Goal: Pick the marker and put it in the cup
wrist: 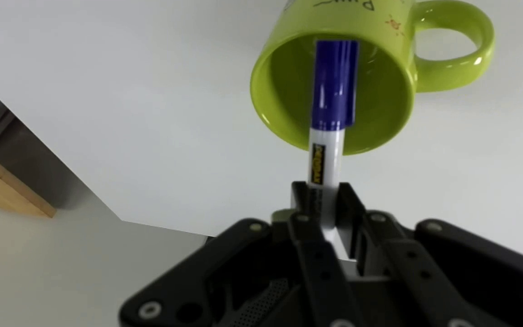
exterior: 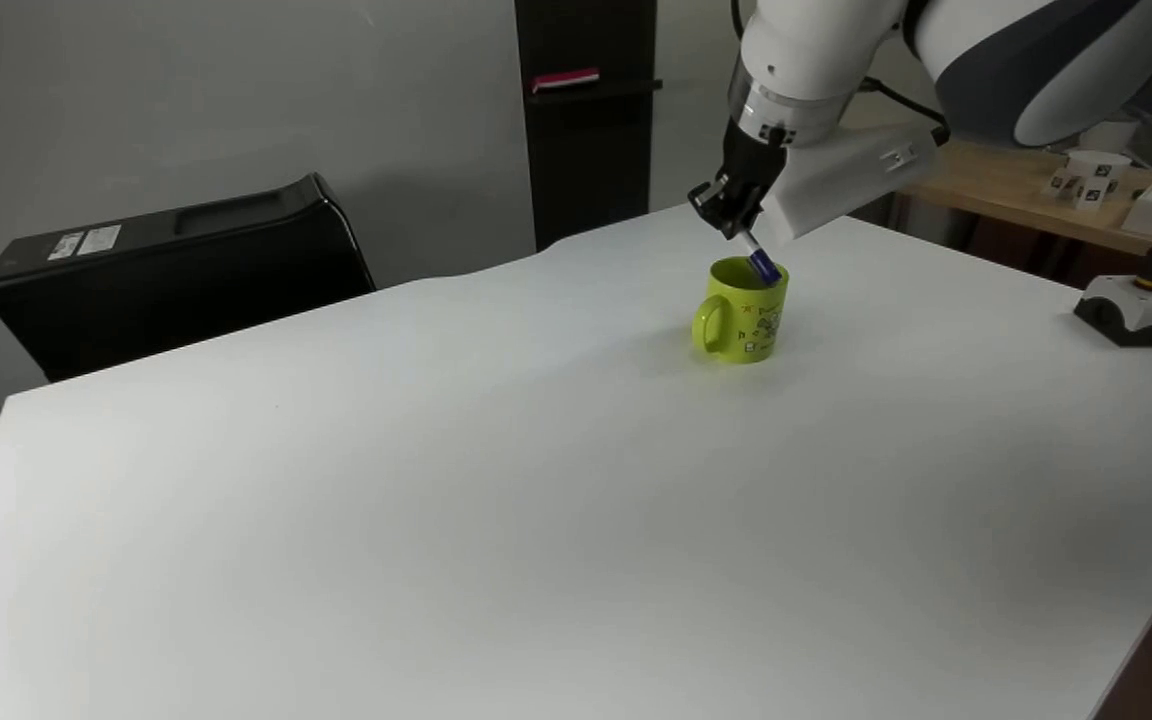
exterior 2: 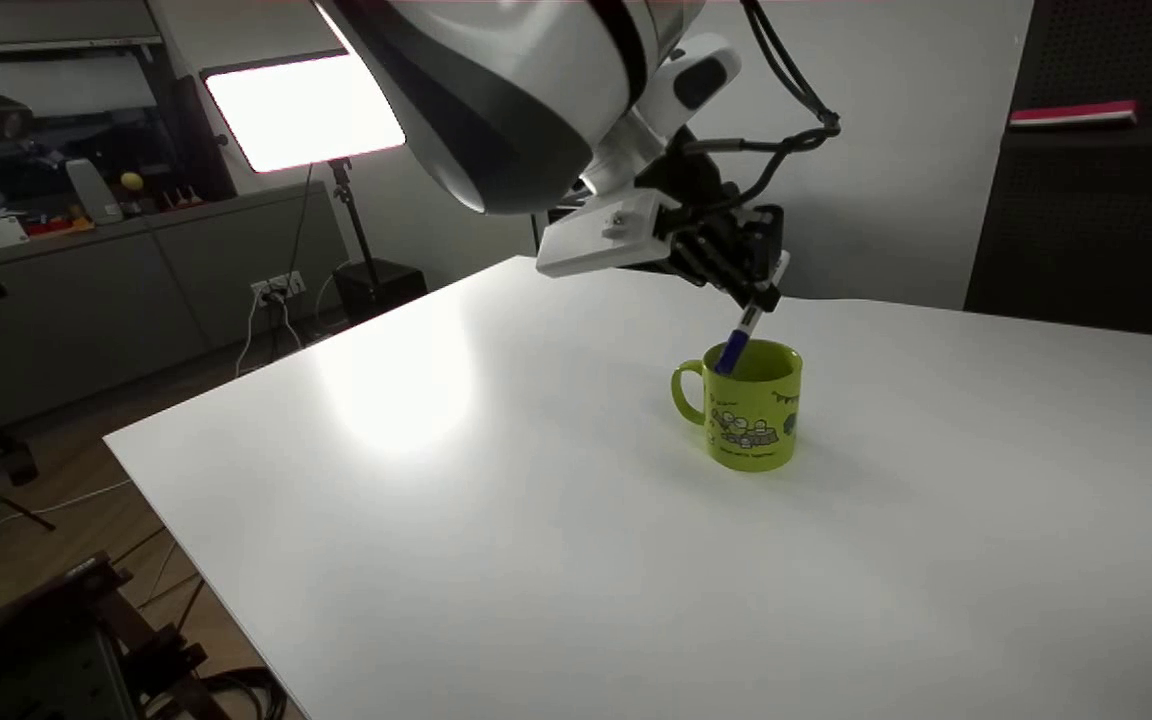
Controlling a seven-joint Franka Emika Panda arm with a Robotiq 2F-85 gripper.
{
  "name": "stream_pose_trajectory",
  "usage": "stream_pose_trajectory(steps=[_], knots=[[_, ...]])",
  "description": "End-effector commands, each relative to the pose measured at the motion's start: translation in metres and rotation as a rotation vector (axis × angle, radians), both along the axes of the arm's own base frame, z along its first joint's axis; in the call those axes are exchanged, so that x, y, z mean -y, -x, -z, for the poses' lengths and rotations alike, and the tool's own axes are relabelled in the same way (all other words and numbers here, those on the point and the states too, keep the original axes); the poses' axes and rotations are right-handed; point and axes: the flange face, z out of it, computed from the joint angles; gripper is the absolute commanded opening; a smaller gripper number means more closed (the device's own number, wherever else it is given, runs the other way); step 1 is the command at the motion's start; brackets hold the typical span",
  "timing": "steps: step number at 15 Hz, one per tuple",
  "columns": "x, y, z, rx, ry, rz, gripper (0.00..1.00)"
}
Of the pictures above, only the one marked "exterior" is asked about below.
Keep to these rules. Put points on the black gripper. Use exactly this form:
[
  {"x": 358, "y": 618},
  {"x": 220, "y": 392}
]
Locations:
[{"x": 754, "y": 161}]

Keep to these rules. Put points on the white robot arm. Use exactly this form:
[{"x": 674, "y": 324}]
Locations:
[{"x": 978, "y": 44}]

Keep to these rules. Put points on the green ceramic mug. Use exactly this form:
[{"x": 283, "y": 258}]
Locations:
[{"x": 741, "y": 324}]

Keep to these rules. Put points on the black shelf cabinet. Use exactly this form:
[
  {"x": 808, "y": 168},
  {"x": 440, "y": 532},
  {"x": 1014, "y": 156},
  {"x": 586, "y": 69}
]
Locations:
[{"x": 591, "y": 161}]

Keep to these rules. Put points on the pink item on shelf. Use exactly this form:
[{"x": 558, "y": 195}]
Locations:
[{"x": 566, "y": 81}]

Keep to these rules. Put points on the wooden side table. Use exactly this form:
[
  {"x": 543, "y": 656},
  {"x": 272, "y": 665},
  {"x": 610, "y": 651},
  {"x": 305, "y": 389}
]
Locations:
[{"x": 1002, "y": 185}]

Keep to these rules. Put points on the white and black desk device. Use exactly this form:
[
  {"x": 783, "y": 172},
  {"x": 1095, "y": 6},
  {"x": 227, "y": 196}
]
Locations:
[{"x": 1142, "y": 310}]

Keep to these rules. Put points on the black computer case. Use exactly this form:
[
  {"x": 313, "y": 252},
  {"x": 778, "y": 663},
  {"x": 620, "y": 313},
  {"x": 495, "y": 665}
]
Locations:
[{"x": 179, "y": 284}]

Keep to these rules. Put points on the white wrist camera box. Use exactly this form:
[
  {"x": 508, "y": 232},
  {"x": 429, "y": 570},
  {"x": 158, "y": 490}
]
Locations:
[{"x": 856, "y": 181}]

